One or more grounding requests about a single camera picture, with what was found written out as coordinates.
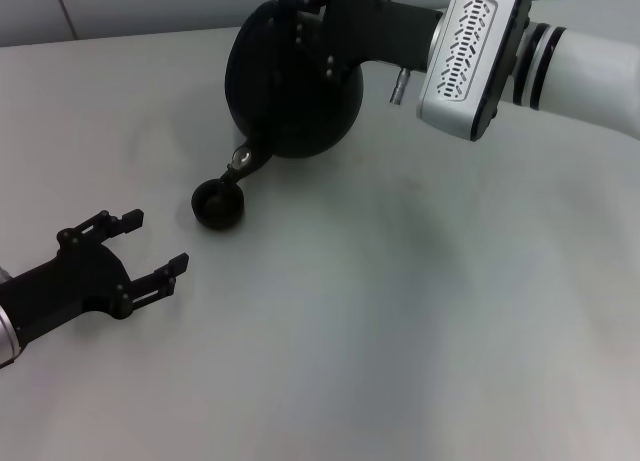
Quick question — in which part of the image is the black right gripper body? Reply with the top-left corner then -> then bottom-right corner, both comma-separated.
323,0 -> 444,86

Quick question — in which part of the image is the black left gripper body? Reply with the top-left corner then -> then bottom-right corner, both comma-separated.
0,242 -> 135,351

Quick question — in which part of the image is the black round teapot with handle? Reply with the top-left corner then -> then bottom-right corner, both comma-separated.
217,0 -> 364,188

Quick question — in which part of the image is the small dark teacup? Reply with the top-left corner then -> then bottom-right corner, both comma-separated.
190,178 -> 247,232

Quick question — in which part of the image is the right gripper metal plug cable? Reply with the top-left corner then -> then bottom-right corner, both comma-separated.
388,66 -> 413,106

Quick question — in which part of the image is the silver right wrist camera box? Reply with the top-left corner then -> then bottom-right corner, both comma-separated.
415,0 -> 536,143

